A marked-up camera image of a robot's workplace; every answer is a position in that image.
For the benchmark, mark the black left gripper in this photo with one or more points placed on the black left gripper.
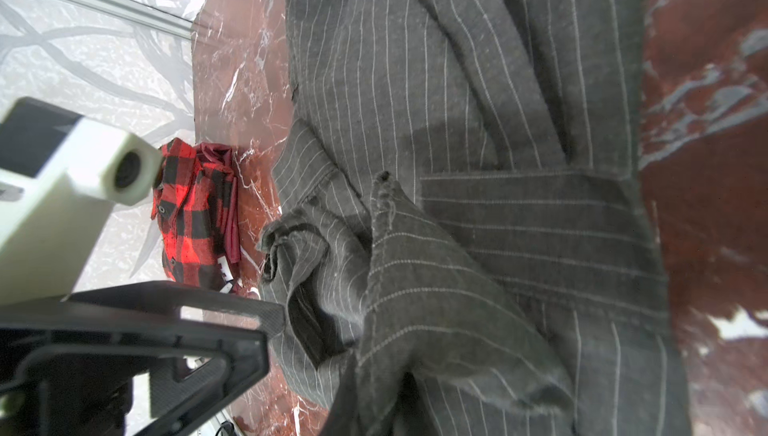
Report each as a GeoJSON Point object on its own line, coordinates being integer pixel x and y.
{"type": "Point", "coordinates": [68, 363]}

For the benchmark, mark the grey pinstriped long sleeve shirt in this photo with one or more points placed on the grey pinstriped long sleeve shirt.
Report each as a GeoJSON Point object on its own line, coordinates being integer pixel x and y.
{"type": "Point", "coordinates": [463, 247]}

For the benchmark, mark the red black plaid folded shirt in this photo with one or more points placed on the red black plaid folded shirt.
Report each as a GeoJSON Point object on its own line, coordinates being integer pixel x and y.
{"type": "Point", "coordinates": [196, 210]}

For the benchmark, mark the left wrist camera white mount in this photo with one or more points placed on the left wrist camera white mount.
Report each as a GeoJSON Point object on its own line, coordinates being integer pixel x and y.
{"type": "Point", "coordinates": [62, 173]}

